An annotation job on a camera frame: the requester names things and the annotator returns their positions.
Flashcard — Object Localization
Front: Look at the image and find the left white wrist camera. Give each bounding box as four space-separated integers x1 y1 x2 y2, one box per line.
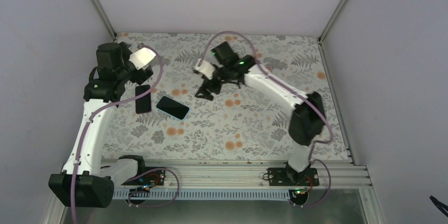
129 47 156 70

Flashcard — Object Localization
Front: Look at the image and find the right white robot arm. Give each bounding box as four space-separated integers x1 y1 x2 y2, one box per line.
193 42 326 185

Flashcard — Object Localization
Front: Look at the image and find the black object at right edge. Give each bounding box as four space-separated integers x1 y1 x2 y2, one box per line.
429 195 448 217

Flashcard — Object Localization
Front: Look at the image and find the white slotted cable duct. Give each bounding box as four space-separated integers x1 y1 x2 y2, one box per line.
131 189 290 201

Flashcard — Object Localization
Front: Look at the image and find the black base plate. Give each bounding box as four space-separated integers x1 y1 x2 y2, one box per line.
123 167 166 186
265 167 320 186

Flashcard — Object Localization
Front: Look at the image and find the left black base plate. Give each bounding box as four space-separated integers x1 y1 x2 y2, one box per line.
123 167 166 186

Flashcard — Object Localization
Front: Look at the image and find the floral patterned table mat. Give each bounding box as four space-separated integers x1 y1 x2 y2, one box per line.
102 32 349 161

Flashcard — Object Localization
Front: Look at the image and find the purple phone black screen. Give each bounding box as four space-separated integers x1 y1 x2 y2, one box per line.
135 85 152 115

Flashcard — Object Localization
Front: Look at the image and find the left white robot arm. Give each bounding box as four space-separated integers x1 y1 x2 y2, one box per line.
48 42 161 209

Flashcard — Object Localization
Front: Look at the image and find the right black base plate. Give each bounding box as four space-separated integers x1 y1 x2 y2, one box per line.
265 167 320 186

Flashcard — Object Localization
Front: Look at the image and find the aluminium mounting rail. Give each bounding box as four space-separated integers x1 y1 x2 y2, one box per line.
55 161 373 190

